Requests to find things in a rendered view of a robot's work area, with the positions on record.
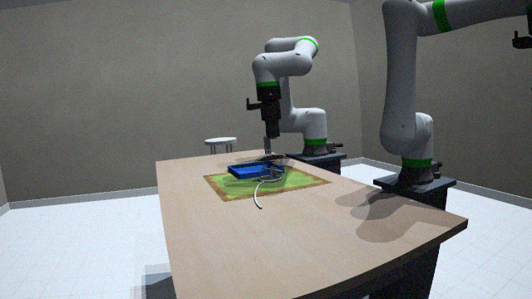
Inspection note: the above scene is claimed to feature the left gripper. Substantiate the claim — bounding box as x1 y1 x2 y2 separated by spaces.
512 11 532 49

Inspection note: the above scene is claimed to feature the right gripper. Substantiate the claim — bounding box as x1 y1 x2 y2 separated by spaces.
246 86 281 154

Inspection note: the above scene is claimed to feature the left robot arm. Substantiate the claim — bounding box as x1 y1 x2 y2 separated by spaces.
379 0 532 185

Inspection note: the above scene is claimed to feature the blue tray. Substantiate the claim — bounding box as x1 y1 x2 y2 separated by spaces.
228 161 284 179

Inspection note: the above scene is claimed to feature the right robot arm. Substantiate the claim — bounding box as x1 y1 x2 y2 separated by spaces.
252 36 343 157

